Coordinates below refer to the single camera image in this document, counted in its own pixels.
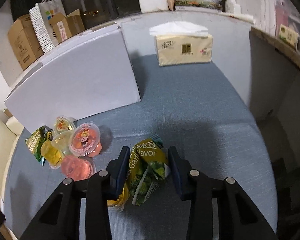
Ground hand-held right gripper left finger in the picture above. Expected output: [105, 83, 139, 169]
[20, 147, 130, 240]

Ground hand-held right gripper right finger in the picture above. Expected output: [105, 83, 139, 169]
[167, 146, 278, 240]

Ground small green pea packet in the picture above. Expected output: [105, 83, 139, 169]
[128, 132, 171, 207]
[25, 126, 53, 167]

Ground pink jelly cup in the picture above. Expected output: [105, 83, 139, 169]
[61, 155, 97, 182]

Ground grey-blue table cover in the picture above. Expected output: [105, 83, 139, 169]
[3, 53, 278, 240]

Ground red lidded jelly cup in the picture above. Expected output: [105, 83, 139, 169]
[68, 122, 102, 158]

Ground pale yellow jelly cup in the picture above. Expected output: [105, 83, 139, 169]
[51, 133, 73, 151]

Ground yellow tissue pack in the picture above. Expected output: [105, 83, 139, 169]
[149, 21, 213, 67]

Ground cream sofa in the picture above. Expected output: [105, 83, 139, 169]
[0, 107, 24, 230]

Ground brown stone counter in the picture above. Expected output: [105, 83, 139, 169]
[248, 26, 300, 121]

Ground small open cardboard box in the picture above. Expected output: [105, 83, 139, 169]
[48, 8, 86, 43]

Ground large cardboard box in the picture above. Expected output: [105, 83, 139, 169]
[7, 13, 44, 71]

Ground rolled white paper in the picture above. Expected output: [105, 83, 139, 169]
[230, 12, 256, 23]

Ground dotted white paper bag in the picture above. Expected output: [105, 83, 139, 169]
[28, 0, 67, 54]

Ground yellow cheese print box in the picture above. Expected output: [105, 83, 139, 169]
[278, 24, 299, 50]

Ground white plastic bottle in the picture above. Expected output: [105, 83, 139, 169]
[225, 0, 241, 14]

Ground pink bottle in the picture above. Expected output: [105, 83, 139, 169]
[275, 0, 290, 35]

